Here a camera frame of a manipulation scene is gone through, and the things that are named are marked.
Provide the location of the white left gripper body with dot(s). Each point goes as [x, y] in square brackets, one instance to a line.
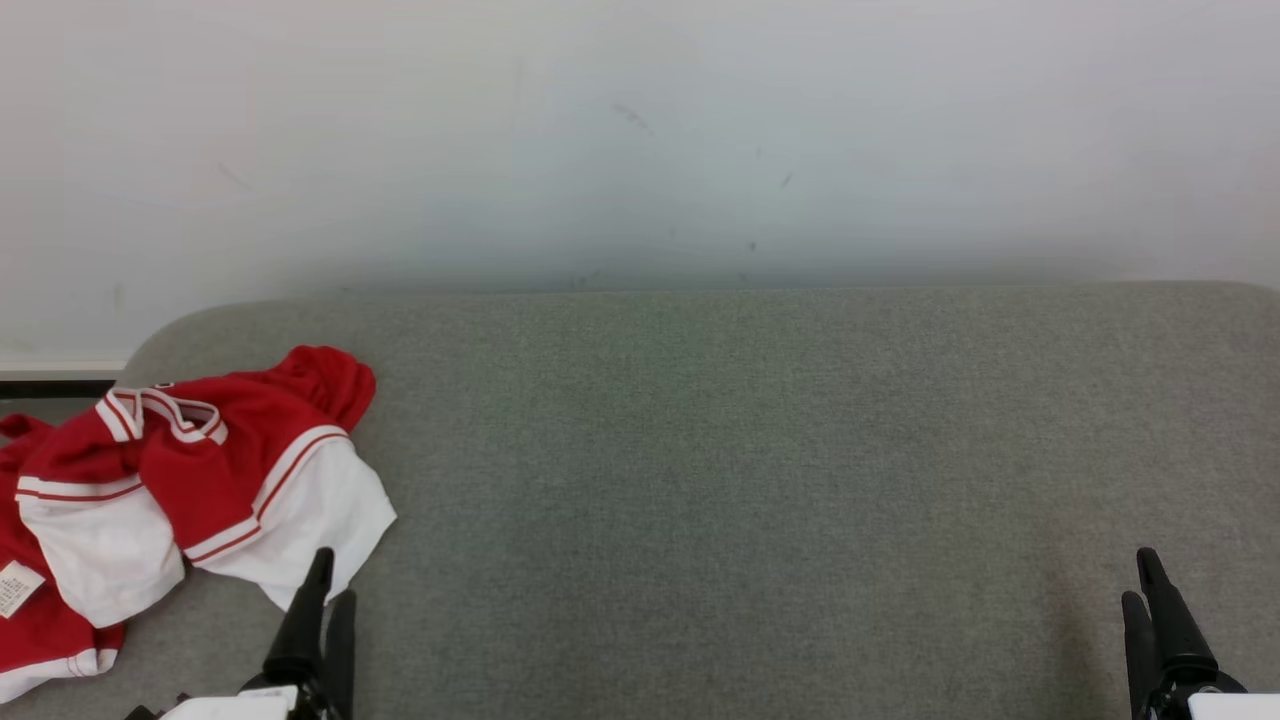
[240, 705]

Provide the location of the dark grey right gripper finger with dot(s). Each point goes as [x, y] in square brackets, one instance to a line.
[1138, 650]
[1175, 630]

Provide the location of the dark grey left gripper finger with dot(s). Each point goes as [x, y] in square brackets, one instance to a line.
[300, 630]
[340, 650]

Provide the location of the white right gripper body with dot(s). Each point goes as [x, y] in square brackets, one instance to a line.
[1230, 708]

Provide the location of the red jersey with white sleeves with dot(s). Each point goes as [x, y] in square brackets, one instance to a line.
[200, 470]

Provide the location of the red shorts with white trim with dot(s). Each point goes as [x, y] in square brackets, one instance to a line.
[30, 640]

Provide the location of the white and black baseboard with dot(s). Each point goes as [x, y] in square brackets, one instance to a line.
[50, 388]

